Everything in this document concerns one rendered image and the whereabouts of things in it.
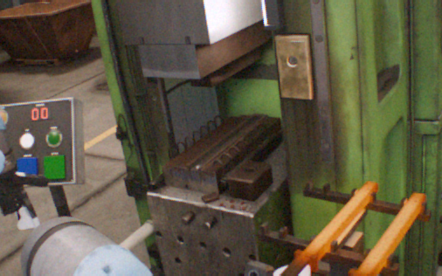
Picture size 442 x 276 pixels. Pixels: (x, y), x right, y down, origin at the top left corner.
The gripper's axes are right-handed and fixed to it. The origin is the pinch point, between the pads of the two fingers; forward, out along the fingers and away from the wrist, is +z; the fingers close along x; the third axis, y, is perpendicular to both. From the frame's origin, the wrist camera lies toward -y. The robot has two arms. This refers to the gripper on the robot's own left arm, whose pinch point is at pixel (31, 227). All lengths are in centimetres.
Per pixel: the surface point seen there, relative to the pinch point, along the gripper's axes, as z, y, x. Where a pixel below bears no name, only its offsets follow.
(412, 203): -10, -53, 88
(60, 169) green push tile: -6.8, -18.8, -13.1
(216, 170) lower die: -6, -47, 30
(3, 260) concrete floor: 93, -22, -151
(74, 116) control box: -20.7, -29.5, -15.8
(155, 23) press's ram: -49, -43, 19
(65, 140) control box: -14.7, -23.9, -15.3
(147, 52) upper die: -41, -42, 14
